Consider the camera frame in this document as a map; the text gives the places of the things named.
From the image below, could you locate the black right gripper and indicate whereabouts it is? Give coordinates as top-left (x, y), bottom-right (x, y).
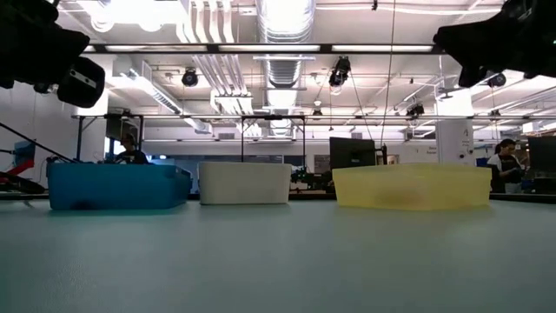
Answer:
top-left (432, 0), bottom-right (556, 89)

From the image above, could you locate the white pillar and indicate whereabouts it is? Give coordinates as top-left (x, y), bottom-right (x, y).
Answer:
top-left (435, 89), bottom-right (477, 167)

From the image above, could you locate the person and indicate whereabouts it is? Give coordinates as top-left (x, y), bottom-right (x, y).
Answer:
top-left (115, 132), bottom-right (149, 165)
top-left (486, 137), bottom-right (526, 195)

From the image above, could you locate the black computer monitor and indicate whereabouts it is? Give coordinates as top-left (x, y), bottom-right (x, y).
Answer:
top-left (527, 135), bottom-right (556, 173)
top-left (328, 136), bottom-right (378, 170)

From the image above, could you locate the translucent yellow plastic bin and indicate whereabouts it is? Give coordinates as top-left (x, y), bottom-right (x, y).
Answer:
top-left (332, 162), bottom-right (493, 211)

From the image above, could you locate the black overhead rig beam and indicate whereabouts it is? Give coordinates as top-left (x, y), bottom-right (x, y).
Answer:
top-left (82, 42), bottom-right (448, 56)

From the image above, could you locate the white plastic bin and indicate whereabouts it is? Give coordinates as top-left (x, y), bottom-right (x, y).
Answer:
top-left (197, 161), bottom-right (293, 205)

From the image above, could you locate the blue plastic bin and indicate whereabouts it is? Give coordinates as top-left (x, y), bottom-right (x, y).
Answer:
top-left (46, 162), bottom-right (192, 211)

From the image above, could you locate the blue-lit monitor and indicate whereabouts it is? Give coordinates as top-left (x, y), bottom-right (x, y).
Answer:
top-left (13, 138), bottom-right (37, 169)

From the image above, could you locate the red robot part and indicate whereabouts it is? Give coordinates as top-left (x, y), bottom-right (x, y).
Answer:
top-left (8, 158), bottom-right (36, 177)

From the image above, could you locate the silver ventilation duct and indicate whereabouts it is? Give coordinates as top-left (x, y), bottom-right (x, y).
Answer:
top-left (255, 0), bottom-right (317, 137)

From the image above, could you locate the black metal workstation frame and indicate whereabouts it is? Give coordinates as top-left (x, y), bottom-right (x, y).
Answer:
top-left (76, 113), bottom-right (145, 165)

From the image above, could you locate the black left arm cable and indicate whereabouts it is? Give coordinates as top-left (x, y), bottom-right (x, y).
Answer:
top-left (0, 123), bottom-right (78, 163)

